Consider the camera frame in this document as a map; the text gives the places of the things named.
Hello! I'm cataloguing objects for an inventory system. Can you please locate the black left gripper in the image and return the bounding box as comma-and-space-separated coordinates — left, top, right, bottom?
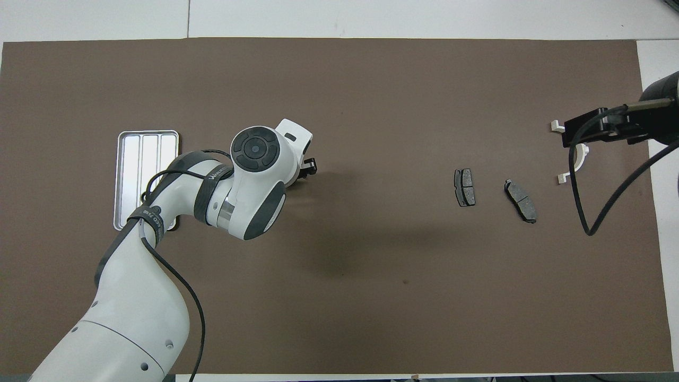
291, 158, 318, 186

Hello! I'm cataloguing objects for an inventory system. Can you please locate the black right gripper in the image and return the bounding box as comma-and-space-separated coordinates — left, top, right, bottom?
563, 73, 679, 149

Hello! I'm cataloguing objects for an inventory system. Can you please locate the silver metal tray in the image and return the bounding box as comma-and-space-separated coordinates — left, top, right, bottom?
114, 130, 180, 232

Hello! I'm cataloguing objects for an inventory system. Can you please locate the long dark brake pad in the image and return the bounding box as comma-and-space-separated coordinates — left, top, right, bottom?
503, 179, 538, 224

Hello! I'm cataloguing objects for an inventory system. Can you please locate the short dark brake pad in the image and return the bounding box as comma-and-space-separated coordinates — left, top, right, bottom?
454, 168, 476, 208

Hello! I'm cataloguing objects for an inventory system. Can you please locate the brown table mat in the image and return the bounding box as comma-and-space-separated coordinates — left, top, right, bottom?
0, 37, 674, 375

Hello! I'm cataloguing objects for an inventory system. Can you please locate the white semicircular plastic bracket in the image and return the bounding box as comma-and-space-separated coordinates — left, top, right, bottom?
550, 120, 590, 185

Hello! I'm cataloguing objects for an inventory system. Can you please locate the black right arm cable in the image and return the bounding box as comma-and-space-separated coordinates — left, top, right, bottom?
568, 103, 679, 237

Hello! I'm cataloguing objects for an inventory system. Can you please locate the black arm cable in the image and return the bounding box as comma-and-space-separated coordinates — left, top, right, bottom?
139, 150, 234, 382
568, 103, 679, 237

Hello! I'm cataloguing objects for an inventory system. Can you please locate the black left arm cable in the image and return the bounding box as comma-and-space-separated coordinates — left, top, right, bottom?
139, 150, 234, 382

